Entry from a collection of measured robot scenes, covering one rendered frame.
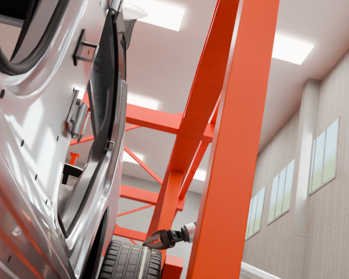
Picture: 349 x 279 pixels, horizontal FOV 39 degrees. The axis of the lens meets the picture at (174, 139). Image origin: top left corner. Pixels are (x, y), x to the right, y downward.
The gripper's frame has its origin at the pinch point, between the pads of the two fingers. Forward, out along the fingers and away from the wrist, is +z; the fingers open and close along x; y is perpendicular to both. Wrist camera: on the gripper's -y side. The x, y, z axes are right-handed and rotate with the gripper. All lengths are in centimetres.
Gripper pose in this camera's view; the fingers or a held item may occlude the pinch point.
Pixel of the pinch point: (144, 244)
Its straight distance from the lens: 232.1
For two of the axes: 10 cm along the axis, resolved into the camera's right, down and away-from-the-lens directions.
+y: -1.2, 4.1, 9.0
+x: -2.9, -8.9, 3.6
